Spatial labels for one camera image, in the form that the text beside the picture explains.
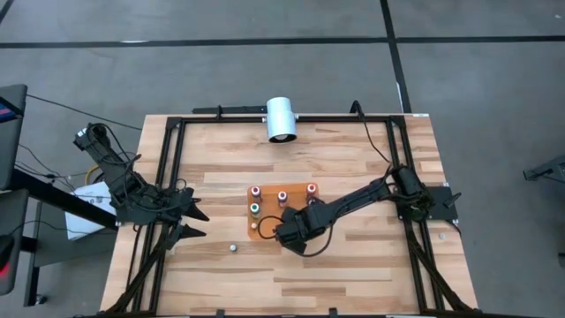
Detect white cylinder fixture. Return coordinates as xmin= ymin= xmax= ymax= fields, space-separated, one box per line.
xmin=267 ymin=97 xmax=298 ymax=144

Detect white cardboard box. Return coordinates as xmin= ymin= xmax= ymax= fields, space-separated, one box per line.
xmin=64 ymin=183 xmax=118 ymax=242

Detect thin black floor cable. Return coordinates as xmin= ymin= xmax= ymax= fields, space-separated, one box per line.
xmin=26 ymin=94 xmax=143 ymax=132

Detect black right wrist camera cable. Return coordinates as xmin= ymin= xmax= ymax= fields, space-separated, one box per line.
xmin=257 ymin=215 xmax=333 ymax=259

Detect gray desk panel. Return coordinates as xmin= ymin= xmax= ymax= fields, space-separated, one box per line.
xmin=0 ymin=189 xmax=30 ymax=296

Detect orange translucent plastic tray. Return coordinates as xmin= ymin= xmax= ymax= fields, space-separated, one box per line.
xmin=245 ymin=182 xmax=321 ymax=242

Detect gray desk with screen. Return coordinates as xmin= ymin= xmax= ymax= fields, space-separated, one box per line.
xmin=0 ymin=83 xmax=28 ymax=191

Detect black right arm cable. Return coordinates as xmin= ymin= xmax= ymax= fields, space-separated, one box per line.
xmin=350 ymin=100 xmax=394 ymax=167

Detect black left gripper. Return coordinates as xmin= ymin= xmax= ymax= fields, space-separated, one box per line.
xmin=163 ymin=197 xmax=211 ymax=249

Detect glowing computer mouse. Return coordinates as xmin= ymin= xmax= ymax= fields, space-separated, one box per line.
xmin=0 ymin=233 xmax=17 ymax=284

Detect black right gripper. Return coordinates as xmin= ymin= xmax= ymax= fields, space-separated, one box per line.
xmin=274 ymin=200 xmax=337 ymax=240

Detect black floor stand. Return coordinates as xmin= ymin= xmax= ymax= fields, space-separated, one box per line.
xmin=523 ymin=154 xmax=565 ymax=183

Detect black flat bar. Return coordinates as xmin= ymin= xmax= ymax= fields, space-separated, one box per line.
xmin=192 ymin=104 xmax=268 ymax=115

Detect black desk frame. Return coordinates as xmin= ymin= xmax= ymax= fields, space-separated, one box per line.
xmin=8 ymin=170 xmax=118 ymax=307

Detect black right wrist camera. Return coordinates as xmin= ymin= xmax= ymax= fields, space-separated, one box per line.
xmin=282 ymin=233 xmax=308 ymax=255

